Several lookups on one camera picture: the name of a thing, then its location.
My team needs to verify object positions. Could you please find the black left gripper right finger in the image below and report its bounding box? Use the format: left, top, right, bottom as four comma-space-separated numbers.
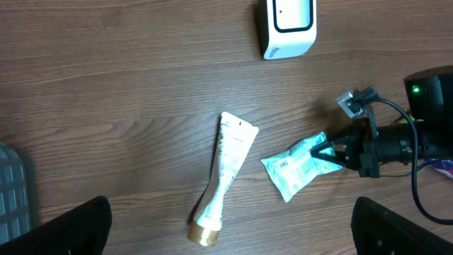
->
351, 196, 452, 255

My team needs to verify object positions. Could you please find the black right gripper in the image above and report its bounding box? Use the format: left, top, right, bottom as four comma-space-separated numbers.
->
310, 118, 381, 178

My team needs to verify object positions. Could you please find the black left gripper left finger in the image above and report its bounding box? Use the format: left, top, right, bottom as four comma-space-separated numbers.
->
1, 195, 113, 255

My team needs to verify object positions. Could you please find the teal snack packet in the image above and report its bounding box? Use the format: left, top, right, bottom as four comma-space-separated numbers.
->
261, 135, 342, 203

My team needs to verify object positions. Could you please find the purple Carefree package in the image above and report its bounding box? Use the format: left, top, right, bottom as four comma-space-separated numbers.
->
423, 159, 453, 179

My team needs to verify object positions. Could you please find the white tube with gold cap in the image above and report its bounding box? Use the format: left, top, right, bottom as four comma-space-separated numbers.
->
188, 112, 259, 247

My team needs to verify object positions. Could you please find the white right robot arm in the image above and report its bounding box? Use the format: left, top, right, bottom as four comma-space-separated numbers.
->
310, 66, 452, 178

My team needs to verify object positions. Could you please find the white barcode scanner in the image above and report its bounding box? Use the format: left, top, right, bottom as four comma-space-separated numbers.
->
256, 0, 317, 60

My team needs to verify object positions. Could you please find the grey plastic mesh basket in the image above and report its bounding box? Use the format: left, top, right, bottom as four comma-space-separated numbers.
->
1, 143, 39, 244

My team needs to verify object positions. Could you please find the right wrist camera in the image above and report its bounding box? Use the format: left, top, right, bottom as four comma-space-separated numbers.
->
336, 86, 380, 119

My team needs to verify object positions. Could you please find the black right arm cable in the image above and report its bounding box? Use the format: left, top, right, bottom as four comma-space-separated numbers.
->
367, 97, 453, 227

